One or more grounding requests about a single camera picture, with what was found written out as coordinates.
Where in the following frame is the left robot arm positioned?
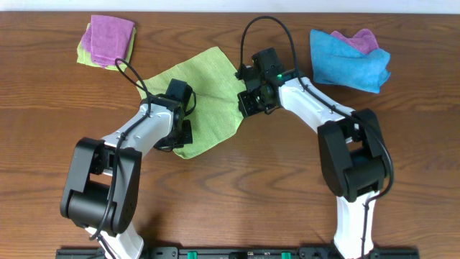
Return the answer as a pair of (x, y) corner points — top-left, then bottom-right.
(60, 92), (196, 258)

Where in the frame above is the folded green cloth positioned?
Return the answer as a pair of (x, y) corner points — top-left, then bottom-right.
(77, 24), (137, 71)

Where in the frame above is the folded purple cloth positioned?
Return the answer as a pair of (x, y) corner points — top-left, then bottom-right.
(86, 15), (135, 66)

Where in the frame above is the purple crumpled cloth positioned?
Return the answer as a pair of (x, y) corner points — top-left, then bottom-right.
(331, 28), (380, 55)

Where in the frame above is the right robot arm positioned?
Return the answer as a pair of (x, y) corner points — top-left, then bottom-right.
(235, 47), (390, 258)

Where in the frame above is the blue crumpled cloth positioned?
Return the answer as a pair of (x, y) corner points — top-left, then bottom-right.
(310, 29), (391, 94)

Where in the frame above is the green microfibre cloth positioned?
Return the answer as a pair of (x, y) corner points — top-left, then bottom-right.
(144, 47), (246, 159)

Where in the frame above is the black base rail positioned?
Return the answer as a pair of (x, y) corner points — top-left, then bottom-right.
(55, 246), (420, 259)

